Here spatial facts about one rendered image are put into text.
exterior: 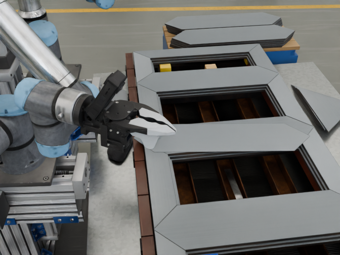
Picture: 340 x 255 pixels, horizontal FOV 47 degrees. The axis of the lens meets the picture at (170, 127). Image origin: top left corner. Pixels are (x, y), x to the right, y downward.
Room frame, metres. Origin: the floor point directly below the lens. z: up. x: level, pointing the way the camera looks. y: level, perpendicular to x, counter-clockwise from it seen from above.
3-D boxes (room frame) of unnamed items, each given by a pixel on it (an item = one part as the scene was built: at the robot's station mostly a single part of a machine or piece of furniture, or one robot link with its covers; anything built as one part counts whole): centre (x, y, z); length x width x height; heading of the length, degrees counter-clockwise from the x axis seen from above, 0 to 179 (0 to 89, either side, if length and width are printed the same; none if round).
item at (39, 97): (0.71, 0.28, 1.43); 0.11 x 0.08 x 0.09; 68
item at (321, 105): (1.61, -0.78, 0.77); 0.45 x 0.20 x 0.04; 7
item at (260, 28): (2.33, -0.37, 0.82); 0.80 x 0.40 x 0.06; 97
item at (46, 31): (1.44, 0.51, 1.20); 0.13 x 0.12 x 0.14; 28
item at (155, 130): (0.60, 0.04, 1.42); 0.09 x 0.03 x 0.06; 68
